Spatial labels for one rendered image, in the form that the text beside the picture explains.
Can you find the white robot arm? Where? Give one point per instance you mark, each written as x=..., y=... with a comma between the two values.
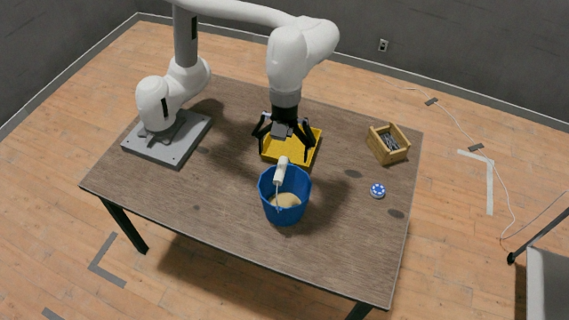
x=294, y=48

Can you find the blue bucket with white handle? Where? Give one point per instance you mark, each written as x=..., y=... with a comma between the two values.
x=284, y=188

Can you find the yellow shallow tray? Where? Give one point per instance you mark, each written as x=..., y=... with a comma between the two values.
x=292, y=148

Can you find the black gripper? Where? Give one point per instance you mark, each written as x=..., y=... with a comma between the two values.
x=288, y=115

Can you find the wooden crate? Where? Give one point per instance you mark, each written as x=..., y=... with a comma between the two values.
x=377, y=139

